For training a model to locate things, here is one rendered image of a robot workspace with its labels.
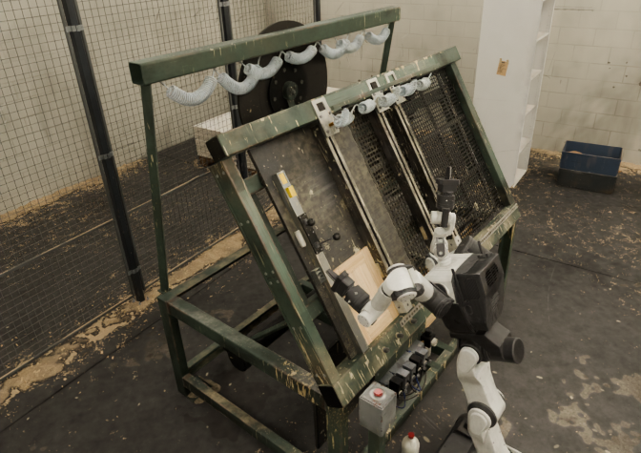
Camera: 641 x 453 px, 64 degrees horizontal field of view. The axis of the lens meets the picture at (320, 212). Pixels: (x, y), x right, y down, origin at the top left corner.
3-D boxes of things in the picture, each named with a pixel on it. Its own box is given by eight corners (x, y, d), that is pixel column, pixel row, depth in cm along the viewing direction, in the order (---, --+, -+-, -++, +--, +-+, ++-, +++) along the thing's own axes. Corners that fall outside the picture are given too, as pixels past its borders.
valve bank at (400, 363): (398, 422, 250) (400, 387, 239) (374, 408, 258) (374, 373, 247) (445, 362, 284) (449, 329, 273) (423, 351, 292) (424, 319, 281)
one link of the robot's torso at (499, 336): (527, 354, 231) (517, 319, 227) (517, 371, 222) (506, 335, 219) (470, 348, 251) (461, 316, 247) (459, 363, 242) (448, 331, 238)
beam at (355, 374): (327, 407, 238) (343, 409, 230) (316, 385, 236) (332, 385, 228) (507, 218, 387) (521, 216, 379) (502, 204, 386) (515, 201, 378)
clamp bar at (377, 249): (394, 316, 272) (431, 312, 255) (298, 109, 258) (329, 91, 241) (404, 305, 279) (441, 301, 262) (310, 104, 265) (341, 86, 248)
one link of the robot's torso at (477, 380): (509, 411, 254) (496, 331, 240) (495, 436, 242) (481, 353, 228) (480, 403, 264) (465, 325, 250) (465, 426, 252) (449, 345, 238)
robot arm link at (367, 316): (351, 302, 210) (372, 321, 206) (367, 287, 216) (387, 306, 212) (344, 315, 218) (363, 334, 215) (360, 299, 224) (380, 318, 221)
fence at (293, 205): (357, 353, 249) (362, 353, 246) (271, 175, 238) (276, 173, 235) (362, 347, 252) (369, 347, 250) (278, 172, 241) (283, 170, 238)
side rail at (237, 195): (317, 384, 236) (333, 385, 228) (208, 167, 224) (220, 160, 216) (324, 377, 240) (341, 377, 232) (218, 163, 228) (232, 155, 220)
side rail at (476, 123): (497, 209, 380) (510, 205, 372) (437, 71, 368) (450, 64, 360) (501, 204, 386) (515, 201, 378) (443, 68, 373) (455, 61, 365)
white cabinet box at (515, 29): (512, 189, 601) (542, -1, 504) (465, 178, 630) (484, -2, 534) (527, 171, 645) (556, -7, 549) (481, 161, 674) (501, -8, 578)
